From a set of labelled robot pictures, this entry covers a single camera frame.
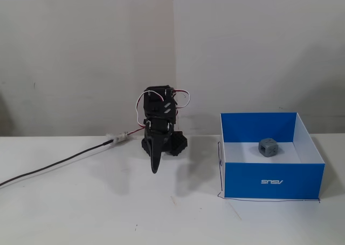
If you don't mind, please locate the red white gripper servo wire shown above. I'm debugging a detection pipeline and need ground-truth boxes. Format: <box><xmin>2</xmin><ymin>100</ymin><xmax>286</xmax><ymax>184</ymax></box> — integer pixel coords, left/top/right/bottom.
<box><xmin>135</xmin><ymin>92</ymin><xmax>149</xmax><ymax>128</ymax></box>

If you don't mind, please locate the red white shoulder servo wire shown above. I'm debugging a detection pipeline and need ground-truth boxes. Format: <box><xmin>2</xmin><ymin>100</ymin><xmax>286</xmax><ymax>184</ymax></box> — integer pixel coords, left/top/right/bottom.
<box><xmin>172</xmin><ymin>89</ymin><xmax>191</xmax><ymax>110</ymax></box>

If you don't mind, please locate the white taped cable connector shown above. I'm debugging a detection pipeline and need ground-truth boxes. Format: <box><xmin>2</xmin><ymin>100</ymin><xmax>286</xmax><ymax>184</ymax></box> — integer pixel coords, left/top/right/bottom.
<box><xmin>105</xmin><ymin>131</ymin><xmax>129</xmax><ymax>144</ymax></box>

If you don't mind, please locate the blue and white cardboard box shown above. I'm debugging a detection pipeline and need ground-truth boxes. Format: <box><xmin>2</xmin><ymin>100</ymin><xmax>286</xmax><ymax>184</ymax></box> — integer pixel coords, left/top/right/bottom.
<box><xmin>220</xmin><ymin>112</ymin><xmax>326</xmax><ymax>200</ymax></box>

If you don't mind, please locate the gray cube block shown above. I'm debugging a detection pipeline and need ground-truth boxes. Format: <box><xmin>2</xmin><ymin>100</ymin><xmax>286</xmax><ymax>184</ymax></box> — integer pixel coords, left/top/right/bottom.
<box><xmin>258</xmin><ymin>137</ymin><xmax>279</xmax><ymax>158</ymax></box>

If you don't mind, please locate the black power cable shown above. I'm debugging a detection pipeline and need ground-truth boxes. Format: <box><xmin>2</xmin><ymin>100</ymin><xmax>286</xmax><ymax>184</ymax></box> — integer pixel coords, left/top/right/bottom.
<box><xmin>0</xmin><ymin>141</ymin><xmax>109</xmax><ymax>188</ymax></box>

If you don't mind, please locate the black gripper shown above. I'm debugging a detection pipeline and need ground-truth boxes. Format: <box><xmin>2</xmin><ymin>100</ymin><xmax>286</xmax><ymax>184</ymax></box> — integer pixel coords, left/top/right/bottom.
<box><xmin>143</xmin><ymin>118</ymin><xmax>175</xmax><ymax>175</ymax></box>

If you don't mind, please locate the red white lead wire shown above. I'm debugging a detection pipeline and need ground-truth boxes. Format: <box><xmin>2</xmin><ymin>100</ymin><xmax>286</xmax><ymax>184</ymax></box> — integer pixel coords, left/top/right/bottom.
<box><xmin>125</xmin><ymin>127</ymin><xmax>146</xmax><ymax>137</ymax></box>

